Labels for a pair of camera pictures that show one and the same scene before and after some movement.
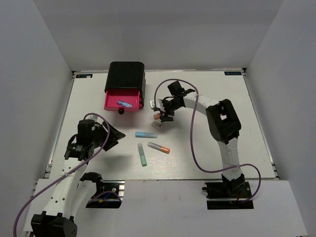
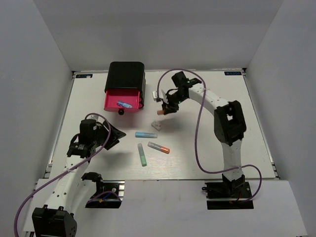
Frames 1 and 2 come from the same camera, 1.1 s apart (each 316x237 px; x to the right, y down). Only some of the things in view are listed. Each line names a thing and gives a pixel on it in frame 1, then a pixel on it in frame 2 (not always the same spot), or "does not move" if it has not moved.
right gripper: x=165 y=112 → x=168 y=107
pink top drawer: x=122 y=100 does not move
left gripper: x=114 y=135 does not move
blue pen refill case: x=124 y=103 does not move
